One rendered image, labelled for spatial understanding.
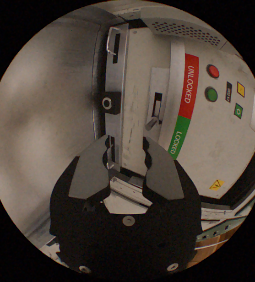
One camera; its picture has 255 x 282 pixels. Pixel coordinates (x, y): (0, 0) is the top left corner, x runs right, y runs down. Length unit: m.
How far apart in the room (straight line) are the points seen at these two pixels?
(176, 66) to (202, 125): 0.14
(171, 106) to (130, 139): 0.17
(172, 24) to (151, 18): 0.03
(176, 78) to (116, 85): 0.16
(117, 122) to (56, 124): 0.17
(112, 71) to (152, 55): 0.12
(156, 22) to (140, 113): 0.23
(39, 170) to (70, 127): 0.14
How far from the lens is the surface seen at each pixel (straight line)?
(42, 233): 0.43
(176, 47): 0.22
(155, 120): 0.25
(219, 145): 0.29
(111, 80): 0.29
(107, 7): 0.41
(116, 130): 0.31
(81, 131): 0.29
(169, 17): 0.19
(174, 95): 0.20
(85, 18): 0.33
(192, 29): 0.20
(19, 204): 0.33
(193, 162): 0.30
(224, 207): 0.61
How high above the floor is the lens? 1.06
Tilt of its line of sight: 22 degrees down
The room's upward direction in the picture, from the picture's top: 109 degrees clockwise
